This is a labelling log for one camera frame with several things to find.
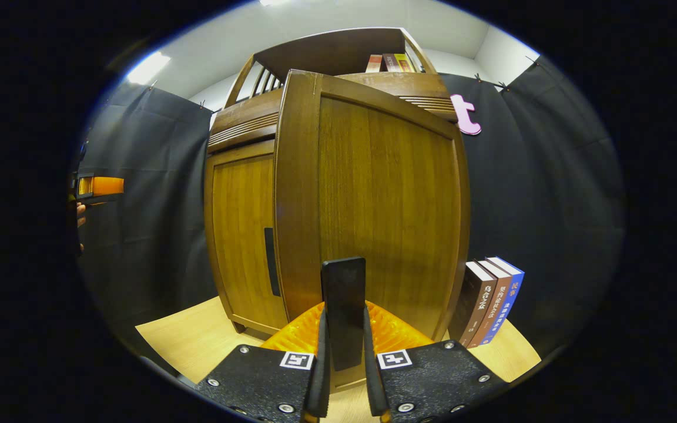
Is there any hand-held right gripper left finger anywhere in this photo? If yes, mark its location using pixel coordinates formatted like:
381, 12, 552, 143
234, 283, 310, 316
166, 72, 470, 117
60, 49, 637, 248
195, 301, 332, 423

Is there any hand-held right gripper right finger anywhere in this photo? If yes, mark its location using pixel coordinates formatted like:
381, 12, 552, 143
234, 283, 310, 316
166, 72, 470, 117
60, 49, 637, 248
363, 300, 508, 423

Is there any black door handle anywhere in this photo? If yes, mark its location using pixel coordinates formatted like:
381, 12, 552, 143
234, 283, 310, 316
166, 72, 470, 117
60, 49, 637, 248
321, 257, 367, 372
264, 227, 281, 297

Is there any wooden cabinet door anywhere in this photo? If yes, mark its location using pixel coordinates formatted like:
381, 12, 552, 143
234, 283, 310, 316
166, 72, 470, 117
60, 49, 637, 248
273, 69, 471, 391
203, 140, 289, 337

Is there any wooden double-door shoe cabinet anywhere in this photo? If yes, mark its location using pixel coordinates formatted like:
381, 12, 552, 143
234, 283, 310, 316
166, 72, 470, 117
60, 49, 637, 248
203, 26, 471, 394

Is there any dark brown book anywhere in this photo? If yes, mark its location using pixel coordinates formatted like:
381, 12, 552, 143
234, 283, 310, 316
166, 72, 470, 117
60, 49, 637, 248
448, 261, 497, 347

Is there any ceiling light panel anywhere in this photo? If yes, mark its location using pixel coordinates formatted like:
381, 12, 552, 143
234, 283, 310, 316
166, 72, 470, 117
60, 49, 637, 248
126, 51, 172, 86

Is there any reddish brown book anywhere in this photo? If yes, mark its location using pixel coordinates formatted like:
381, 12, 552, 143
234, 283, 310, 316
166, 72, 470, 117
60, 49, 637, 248
467, 259, 512, 349

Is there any blue book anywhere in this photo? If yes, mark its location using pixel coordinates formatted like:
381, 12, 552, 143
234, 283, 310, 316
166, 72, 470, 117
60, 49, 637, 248
480, 256, 525, 345

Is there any black backdrop cloth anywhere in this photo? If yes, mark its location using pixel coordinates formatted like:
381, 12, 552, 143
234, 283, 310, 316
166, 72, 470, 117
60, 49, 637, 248
71, 56, 627, 359

